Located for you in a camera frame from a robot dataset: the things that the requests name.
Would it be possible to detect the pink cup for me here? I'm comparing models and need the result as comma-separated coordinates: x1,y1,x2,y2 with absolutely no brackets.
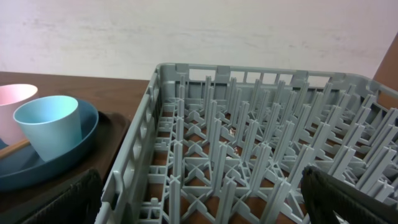
1,84,39,145

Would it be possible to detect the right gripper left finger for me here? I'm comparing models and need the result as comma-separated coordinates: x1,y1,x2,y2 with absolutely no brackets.
18,169,103,224

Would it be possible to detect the light blue cup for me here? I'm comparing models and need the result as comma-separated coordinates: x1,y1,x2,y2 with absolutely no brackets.
13,95,82,161

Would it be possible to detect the grey dishwasher rack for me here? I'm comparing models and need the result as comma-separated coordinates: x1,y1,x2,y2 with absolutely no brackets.
96,63,397,223

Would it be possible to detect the right wooden chopstick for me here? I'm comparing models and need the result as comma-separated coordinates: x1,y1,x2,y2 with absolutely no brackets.
0,139,30,159

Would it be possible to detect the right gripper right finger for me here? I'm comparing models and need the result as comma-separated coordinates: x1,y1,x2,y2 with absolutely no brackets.
301,166,397,224

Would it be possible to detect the brown serving tray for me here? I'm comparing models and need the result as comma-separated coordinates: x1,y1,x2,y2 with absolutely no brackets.
1,112,130,213

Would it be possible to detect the blue plate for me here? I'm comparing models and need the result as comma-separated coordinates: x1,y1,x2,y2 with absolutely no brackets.
1,99,100,192

